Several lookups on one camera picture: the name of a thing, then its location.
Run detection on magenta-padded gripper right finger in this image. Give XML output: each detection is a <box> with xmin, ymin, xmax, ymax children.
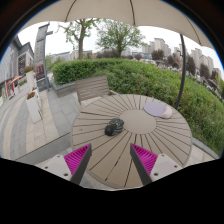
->
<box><xmin>129</xmin><ymin>143</ymin><xmax>184</xmax><ymax>186</ymax></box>

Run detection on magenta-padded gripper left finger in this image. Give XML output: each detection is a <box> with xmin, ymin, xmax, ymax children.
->
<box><xmin>41</xmin><ymin>143</ymin><xmax>93</xmax><ymax>186</ymax></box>

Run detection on black computer mouse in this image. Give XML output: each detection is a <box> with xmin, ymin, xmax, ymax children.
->
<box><xmin>104</xmin><ymin>117</ymin><xmax>125</xmax><ymax>137</ymax></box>

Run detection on round lavender mouse pad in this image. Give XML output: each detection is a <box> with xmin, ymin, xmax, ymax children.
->
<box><xmin>143</xmin><ymin>101</ymin><xmax>174</xmax><ymax>120</ymax></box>

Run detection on white flower planter box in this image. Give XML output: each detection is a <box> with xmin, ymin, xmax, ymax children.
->
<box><xmin>23</xmin><ymin>65</ymin><xmax>38</xmax><ymax>94</ymax></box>
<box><xmin>25</xmin><ymin>91</ymin><xmax>43</xmax><ymax>124</ymax></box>

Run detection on slatted wooden chair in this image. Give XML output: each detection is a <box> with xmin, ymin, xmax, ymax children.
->
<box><xmin>74</xmin><ymin>75</ymin><xmax>113</xmax><ymax>108</ymax></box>

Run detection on green hedge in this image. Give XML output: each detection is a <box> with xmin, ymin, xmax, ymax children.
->
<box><xmin>51</xmin><ymin>58</ymin><xmax>224</xmax><ymax>155</ymax></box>

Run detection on dark curved umbrella pole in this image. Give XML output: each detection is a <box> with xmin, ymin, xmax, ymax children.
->
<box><xmin>173</xmin><ymin>33</ymin><xmax>187</xmax><ymax>110</ymax></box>

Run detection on grey shopfront building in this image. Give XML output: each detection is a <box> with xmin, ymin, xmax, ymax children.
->
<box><xmin>0</xmin><ymin>34</ymin><xmax>35</xmax><ymax>101</ymax></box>

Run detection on tall grey sign pillar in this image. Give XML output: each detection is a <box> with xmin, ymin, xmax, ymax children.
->
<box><xmin>33</xmin><ymin>22</ymin><xmax>54</xmax><ymax>92</ymax></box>

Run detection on distant apartment buildings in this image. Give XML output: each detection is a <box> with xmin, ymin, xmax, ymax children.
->
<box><xmin>141</xmin><ymin>37</ymin><xmax>216</xmax><ymax>73</ymax></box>

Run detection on tree with bare trunk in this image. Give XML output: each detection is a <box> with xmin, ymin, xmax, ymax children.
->
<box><xmin>58</xmin><ymin>18</ymin><xmax>101</xmax><ymax>61</ymax></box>

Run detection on round leafy green tree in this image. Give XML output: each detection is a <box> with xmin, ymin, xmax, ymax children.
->
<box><xmin>94</xmin><ymin>19</ymin><xmax>146</xmax><ymax>58</ymax></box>

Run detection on beige patio umbrella canopy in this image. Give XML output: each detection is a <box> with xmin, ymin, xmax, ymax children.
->
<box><xmin>19</xmin><ymin>0</ymin><xmax>214</xmax><ymax>50</ymax></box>

